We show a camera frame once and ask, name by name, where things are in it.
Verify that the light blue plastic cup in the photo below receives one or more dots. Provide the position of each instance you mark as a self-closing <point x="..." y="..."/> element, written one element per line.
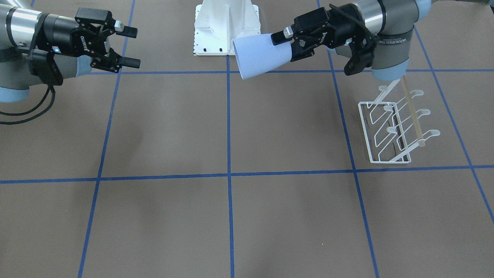
<point x="257" y="54"/>

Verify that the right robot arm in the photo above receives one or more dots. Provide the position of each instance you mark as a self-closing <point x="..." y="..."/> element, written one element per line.
<point x="19" y="28"/>

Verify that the white wire cup holder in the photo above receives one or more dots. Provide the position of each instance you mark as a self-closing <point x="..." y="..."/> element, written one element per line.
<point x="391" y="124"/>

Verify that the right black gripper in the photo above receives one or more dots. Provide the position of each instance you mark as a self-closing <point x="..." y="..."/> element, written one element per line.
<point x="61" y="34"/>

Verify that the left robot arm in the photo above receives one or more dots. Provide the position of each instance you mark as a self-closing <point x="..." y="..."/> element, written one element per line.
<point x="392" y="22"/>

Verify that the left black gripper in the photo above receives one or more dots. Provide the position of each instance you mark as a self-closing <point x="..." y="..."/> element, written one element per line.
<point x="344" y="27"/>

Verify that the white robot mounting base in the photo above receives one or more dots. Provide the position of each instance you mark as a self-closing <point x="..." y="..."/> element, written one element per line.
<point x="219" y="22"/>

